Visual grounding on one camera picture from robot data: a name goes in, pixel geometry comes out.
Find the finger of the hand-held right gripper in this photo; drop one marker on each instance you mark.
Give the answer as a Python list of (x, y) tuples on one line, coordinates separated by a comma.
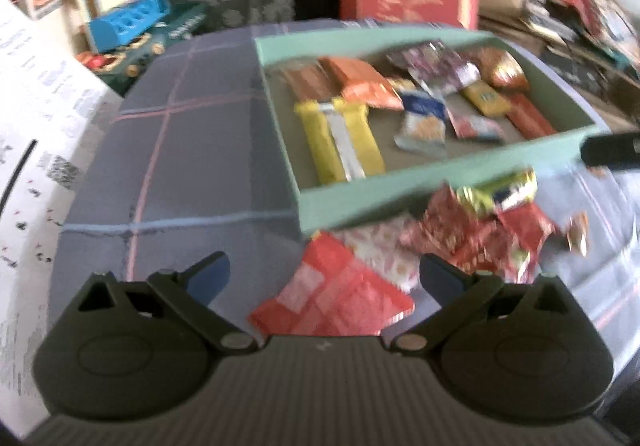
[(612, 151)]

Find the brown snack bar packet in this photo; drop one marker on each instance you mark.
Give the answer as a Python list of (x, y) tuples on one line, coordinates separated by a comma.
[(310, 81)]

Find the red patterned foil packet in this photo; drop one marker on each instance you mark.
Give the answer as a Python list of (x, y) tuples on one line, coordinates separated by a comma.
[(460, 236)]

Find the pink fruit print packet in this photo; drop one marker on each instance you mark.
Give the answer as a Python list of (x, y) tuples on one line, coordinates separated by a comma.
[(385, 246)]

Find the teal cardboard box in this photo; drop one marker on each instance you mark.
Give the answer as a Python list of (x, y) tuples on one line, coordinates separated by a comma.
[(350, 201)]

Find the small gold candy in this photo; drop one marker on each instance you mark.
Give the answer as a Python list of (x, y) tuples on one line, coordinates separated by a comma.
[(579, 233)]

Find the small red snack packet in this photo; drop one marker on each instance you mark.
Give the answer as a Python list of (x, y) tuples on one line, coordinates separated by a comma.
[(530, 226)]

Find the long yellow snack packet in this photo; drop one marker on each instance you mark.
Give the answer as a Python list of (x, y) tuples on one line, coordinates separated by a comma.
[(485, 98)]

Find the pink snack packet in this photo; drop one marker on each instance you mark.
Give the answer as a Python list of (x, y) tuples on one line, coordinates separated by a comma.
[(475, 123)]

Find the plaid blanket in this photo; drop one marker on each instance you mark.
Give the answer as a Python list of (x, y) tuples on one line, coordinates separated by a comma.
[(200, 151)]

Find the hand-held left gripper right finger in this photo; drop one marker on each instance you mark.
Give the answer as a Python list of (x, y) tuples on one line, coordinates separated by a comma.
[(440, 278)]

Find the blue toy tray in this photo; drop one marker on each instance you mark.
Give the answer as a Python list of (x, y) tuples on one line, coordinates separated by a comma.
[(127, 23)]

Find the yellow packet with silver stripe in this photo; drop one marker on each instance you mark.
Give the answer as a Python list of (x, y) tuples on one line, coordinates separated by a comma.
[(340, 141)]

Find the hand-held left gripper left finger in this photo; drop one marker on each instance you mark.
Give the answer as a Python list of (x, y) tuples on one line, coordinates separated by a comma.
[(210, 276)]

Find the blue white snack packet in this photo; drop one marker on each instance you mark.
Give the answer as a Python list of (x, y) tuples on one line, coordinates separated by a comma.
[(422, 118)]

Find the yellow red noodle snack packet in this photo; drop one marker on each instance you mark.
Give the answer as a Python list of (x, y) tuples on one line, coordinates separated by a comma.
[(502, 68)]

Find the purple grape gummy packet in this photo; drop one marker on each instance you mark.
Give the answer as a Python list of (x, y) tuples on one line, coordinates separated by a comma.
[(435, 66)]

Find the printed instruction sheet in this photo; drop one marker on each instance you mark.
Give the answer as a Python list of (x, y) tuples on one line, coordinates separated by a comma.
[(40, 151)]

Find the green yellow candy packet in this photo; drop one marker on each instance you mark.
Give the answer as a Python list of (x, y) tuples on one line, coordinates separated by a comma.
[(505, 191)]

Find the red checked snack packet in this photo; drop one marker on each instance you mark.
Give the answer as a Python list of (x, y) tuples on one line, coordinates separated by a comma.
[(330, 296)]

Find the pile of toy boxes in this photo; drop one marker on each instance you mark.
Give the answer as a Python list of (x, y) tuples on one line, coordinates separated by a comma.
[(585, 11)]

